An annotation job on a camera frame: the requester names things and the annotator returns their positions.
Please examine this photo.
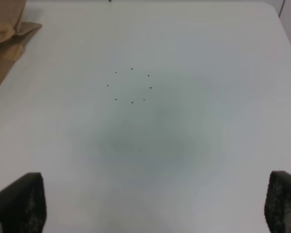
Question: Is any brown linen tote bag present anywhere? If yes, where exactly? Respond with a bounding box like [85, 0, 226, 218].
[0, 0, 42, 85]

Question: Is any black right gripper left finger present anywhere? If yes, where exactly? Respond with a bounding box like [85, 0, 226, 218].
[0, 172, 47, 233]

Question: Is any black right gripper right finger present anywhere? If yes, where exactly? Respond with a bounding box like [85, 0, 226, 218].
[264, 171, 291, 233]

